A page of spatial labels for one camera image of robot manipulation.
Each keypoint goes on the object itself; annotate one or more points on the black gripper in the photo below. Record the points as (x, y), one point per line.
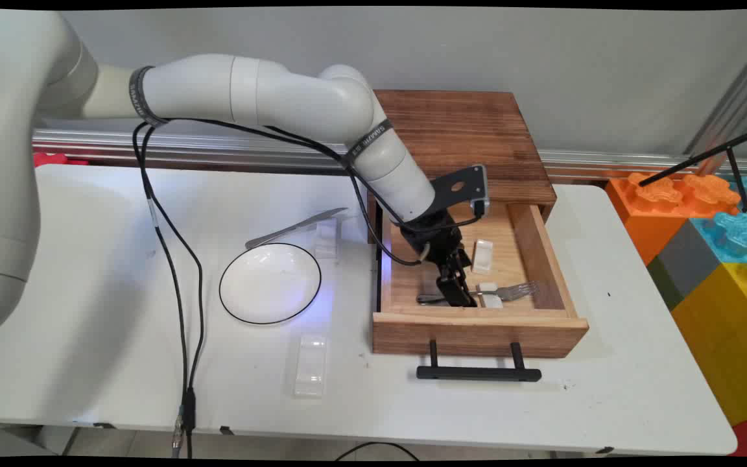
(432, 235)

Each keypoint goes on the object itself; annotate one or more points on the silver serrated table knife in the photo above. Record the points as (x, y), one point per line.
(296, 227)

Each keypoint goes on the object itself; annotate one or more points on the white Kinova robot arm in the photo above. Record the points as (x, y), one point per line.
(283, 91)

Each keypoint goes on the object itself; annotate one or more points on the white ceramic cutlery rest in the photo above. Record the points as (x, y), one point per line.
(490, 293)
(326, 239)
(482, 255)
(310, 364)

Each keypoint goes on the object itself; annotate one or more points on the silver metal fork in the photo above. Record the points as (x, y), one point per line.
(516, 291)

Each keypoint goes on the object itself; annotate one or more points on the dark wooden cabinet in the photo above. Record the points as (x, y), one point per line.
(464, 136)

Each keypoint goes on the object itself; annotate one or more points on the white plate with black rim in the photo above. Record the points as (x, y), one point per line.
(270, 284)

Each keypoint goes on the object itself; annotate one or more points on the orange toy building block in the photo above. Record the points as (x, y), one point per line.
(646, 207)

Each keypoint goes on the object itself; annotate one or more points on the grey toy building block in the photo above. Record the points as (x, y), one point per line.
(688, 266)

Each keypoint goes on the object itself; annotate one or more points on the yellow toy building block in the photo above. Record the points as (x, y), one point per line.
(723, 350)

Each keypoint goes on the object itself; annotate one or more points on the black tripod stand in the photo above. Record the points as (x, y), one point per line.
(704, 154)

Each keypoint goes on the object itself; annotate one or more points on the blue toy building block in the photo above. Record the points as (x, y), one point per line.
(740, 233)

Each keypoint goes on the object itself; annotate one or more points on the slanted aluminium profile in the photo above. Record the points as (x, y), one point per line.
(736, 97)

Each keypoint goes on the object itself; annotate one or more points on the red plastic object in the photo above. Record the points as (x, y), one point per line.
(52, 159)

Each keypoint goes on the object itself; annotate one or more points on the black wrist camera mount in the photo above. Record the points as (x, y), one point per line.
(461, 185)

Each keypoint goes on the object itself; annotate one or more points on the aluminium rail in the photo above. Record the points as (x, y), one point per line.
(218, 150)

